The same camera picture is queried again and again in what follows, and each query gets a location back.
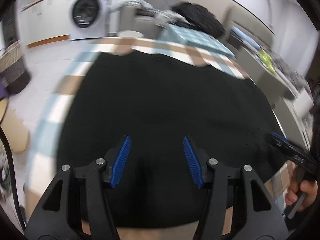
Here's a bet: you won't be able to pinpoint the black knit t-shirt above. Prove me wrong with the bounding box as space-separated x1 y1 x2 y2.
56 50 285 228

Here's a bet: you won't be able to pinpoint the grey clothes on sofa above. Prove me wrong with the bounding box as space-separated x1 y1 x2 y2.
108 0 188 27

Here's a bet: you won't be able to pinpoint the person's right hand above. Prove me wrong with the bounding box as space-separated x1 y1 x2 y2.
285 167 318 212

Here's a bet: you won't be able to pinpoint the brown checkered tablecloth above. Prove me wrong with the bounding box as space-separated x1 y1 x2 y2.
25 37 295 239

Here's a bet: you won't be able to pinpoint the grey round stool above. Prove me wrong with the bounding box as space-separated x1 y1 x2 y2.
117 30 144 38

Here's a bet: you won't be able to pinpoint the woven laundry basket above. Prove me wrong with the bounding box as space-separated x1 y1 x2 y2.
1 44 31 95

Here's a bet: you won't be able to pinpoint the purple bag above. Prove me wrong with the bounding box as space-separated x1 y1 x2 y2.
0 77 10 98

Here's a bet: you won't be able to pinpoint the blue pillow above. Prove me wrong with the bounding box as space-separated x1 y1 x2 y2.
231 27 261 50

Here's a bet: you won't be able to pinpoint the grey sofa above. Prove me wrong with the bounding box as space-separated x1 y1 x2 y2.
119 5 166 40

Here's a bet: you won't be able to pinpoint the black jacket on sofa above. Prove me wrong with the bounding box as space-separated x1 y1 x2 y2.
171 2 225 38

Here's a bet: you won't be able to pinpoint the white washing machine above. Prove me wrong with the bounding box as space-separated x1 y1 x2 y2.
69 0 110 40

